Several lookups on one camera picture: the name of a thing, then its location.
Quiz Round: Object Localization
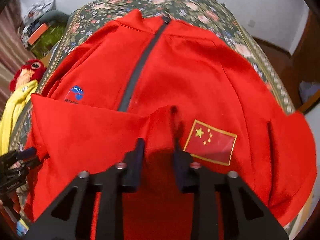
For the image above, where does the red zip jacket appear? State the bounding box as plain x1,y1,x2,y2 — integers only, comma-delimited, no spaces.
25,10,317,239

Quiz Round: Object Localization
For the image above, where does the crumpled grey clothes pile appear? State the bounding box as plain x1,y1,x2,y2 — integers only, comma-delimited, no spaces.
23,0,55,25

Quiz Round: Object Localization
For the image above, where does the yellow garment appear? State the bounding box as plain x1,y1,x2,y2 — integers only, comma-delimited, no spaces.
0,80,38,155

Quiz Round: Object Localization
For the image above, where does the red plush toy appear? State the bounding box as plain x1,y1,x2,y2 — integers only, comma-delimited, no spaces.
9,59,47,92

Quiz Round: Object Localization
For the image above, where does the striped curtain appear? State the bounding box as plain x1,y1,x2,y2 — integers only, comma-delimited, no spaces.
0,0,34,112

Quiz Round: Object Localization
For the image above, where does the orange box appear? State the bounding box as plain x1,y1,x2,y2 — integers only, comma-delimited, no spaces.
27,23,50,46

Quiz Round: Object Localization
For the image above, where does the wooden wardrobe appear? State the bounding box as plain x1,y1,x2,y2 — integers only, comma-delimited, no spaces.
290,11,319,109

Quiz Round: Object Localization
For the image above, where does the dark grey cushion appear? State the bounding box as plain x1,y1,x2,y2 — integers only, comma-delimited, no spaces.
39,10,70,24

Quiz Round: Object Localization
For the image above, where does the floral bed cover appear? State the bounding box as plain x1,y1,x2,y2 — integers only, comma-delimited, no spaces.
8,0,297,233

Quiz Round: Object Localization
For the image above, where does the wall socket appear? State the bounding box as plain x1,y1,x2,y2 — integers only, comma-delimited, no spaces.
247,20,256,28

